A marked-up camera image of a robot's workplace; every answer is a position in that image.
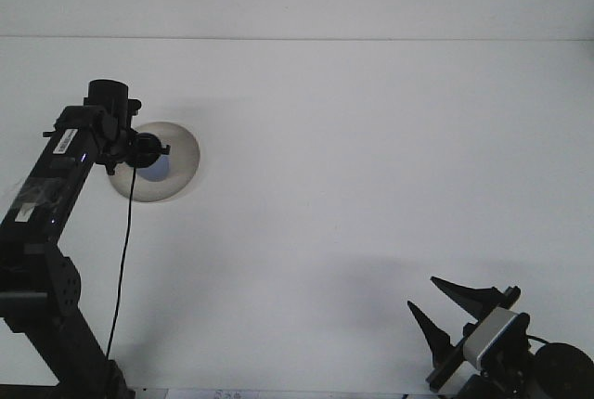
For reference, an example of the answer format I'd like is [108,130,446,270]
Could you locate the pale round plate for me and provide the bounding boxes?
[107,121,203,204]

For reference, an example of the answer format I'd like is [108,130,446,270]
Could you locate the pale blue cup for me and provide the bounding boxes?
[137,152,171,184]

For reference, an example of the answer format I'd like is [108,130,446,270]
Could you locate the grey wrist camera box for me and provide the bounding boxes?
[462,308,531,368]

